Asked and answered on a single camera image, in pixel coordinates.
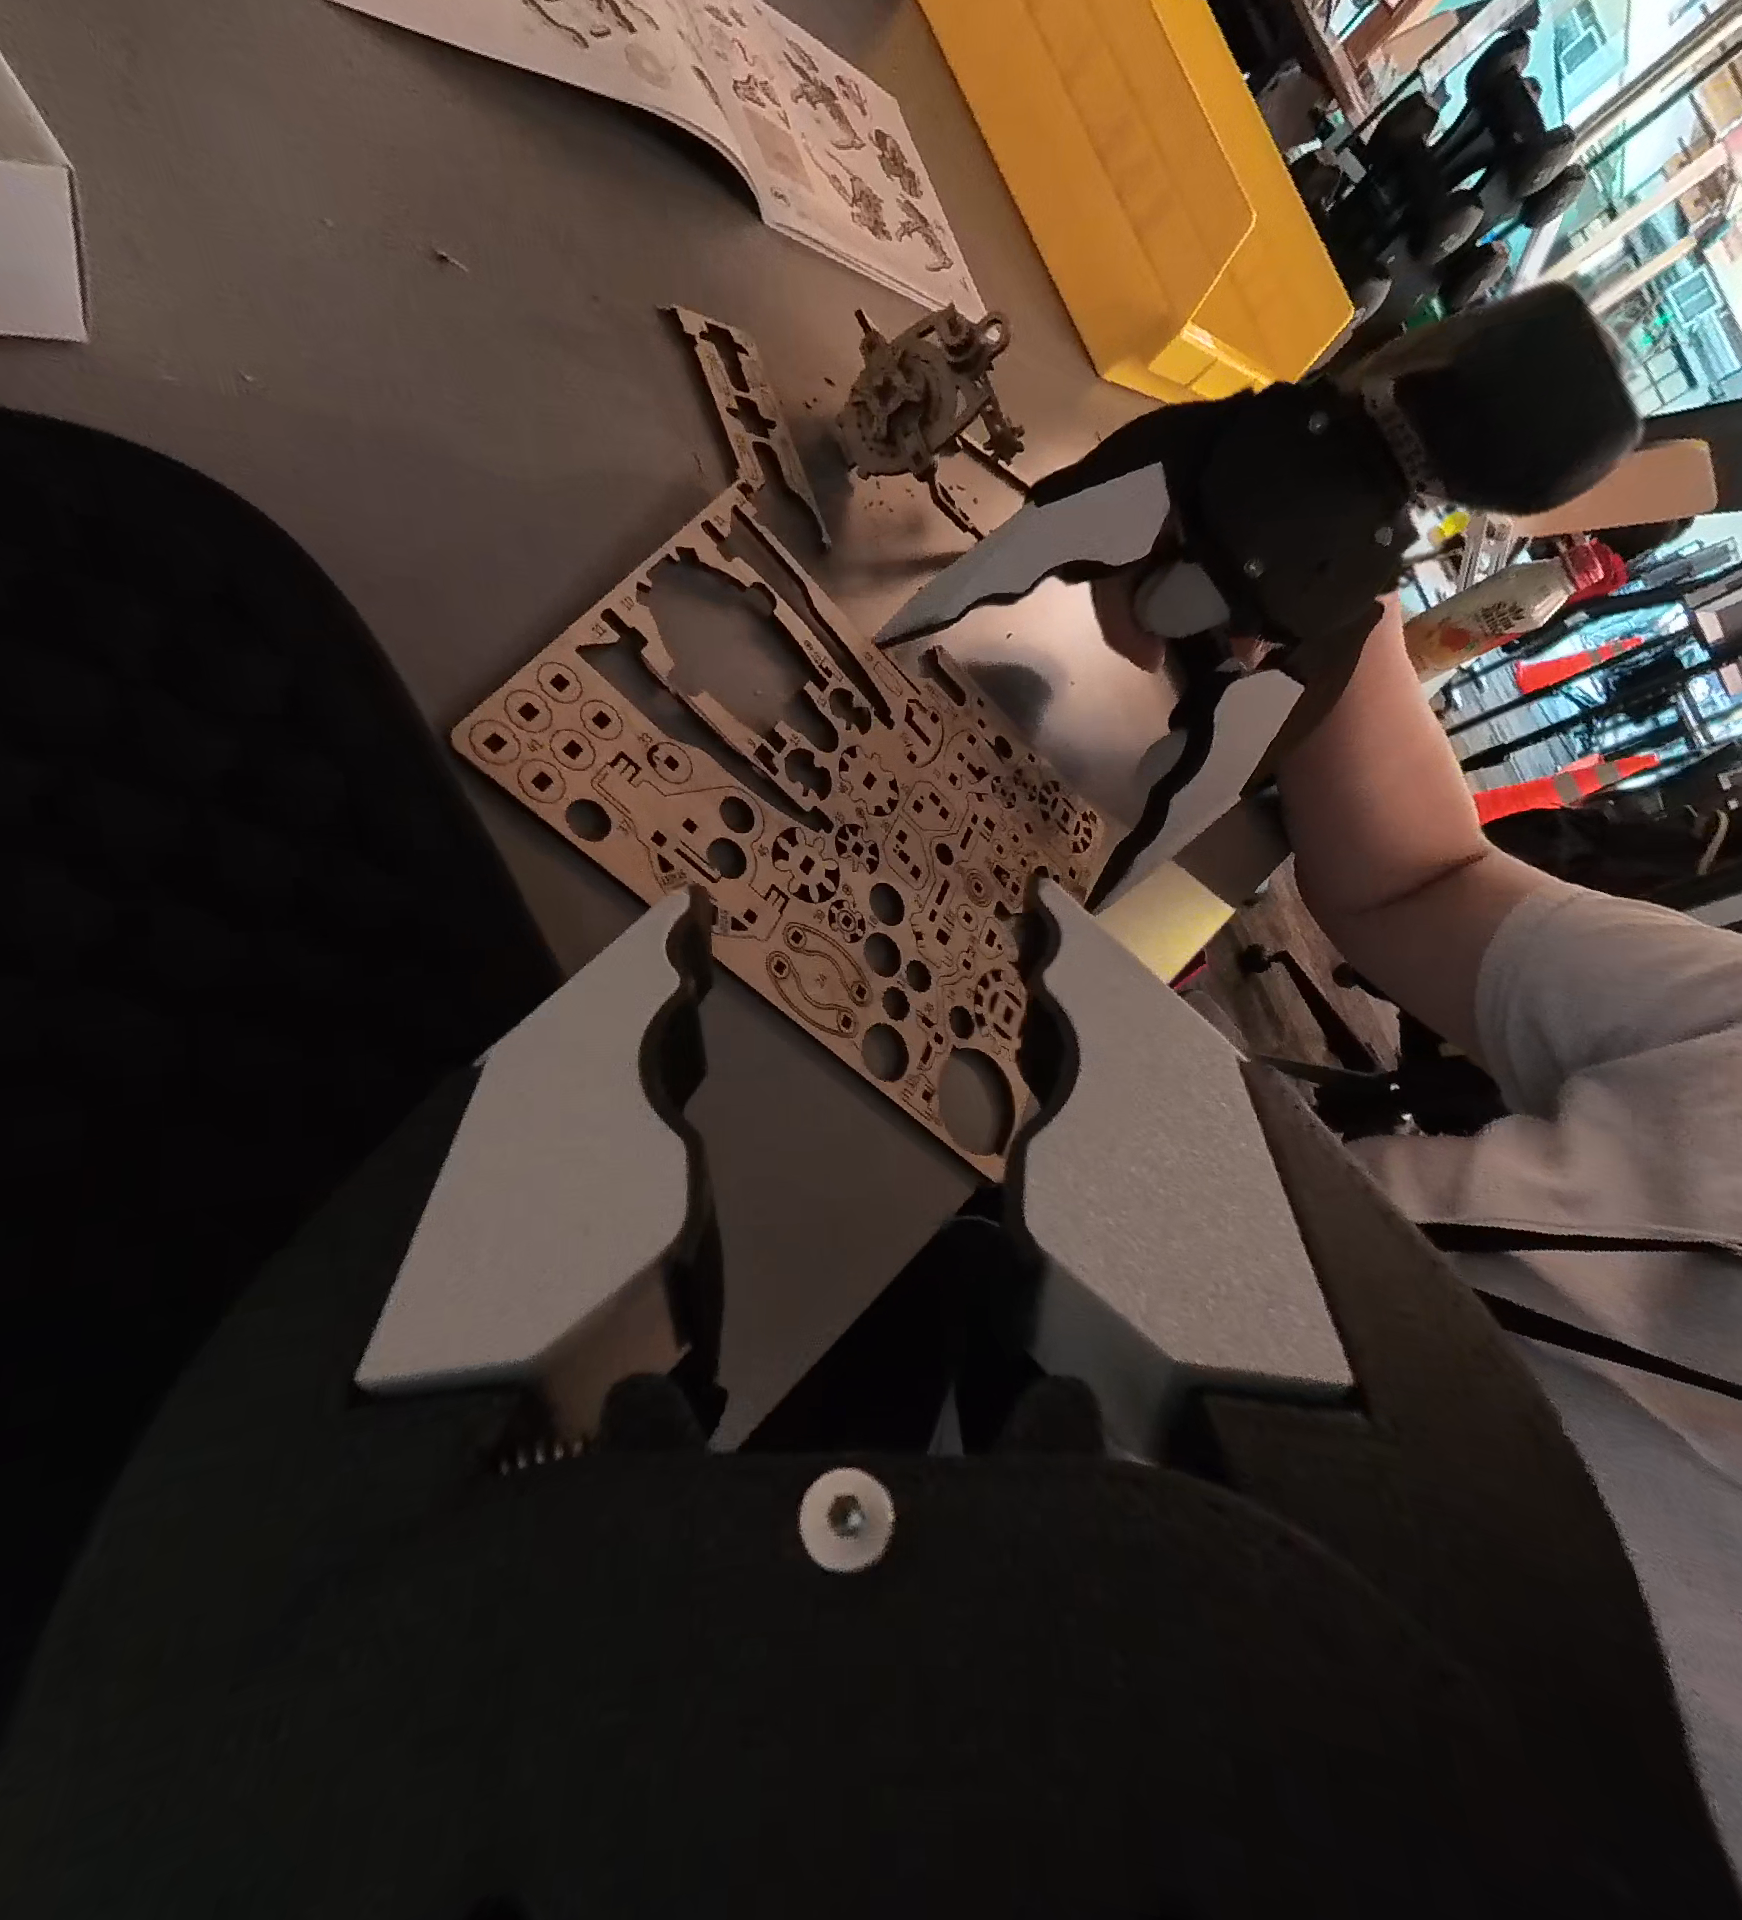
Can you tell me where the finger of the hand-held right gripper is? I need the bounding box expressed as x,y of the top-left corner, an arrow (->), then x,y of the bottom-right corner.
871,457 -> 1195,653
1094,659 -> 1305,917

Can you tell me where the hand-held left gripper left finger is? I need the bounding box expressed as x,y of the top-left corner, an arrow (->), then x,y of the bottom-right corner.
350,885 -> 732,1394

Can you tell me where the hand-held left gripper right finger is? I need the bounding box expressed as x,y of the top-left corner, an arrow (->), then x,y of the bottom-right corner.
1004,874 -> 1364,1394

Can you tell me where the assembled wooden gear model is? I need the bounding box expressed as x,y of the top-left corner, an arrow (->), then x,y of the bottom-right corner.
832,304 -> 1035,545

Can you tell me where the large wooden parts sheet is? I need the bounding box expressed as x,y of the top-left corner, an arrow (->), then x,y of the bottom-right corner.
452,479 -> 1117,1190

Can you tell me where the person's right forearm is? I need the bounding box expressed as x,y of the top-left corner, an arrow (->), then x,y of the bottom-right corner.
1264,591 -> 1535,1039

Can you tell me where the small wooden parts strip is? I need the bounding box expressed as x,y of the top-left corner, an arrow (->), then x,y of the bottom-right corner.
664,302 -> 840,551

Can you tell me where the person's right hand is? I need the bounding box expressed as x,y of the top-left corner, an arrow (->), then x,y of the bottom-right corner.
1089,560 -> 1190,679

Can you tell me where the white bottle red cap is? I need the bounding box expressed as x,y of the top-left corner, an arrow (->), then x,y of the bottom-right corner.
1401,534 -> 1594,679

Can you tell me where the black office chair base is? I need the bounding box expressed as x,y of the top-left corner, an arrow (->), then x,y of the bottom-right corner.
1213,927 -> 1506,1146

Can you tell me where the orange traffic cone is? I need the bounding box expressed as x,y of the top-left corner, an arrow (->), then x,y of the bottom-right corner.
1510,628 -> 1724,701
1467,744 -> 1664,830

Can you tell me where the yellow plastic bin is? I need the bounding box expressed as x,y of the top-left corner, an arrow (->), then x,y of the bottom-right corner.
914,0 -> 1361,406

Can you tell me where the black dumbbell rack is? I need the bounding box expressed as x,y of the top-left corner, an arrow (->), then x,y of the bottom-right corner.
1250,0 -> 1595,349

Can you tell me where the open instruction booklet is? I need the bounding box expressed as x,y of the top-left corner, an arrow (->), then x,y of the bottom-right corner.
332,0 -> 989,323

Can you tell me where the black lanyard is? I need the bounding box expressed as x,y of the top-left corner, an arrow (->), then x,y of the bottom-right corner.
1424,1212 -> 1742,1414

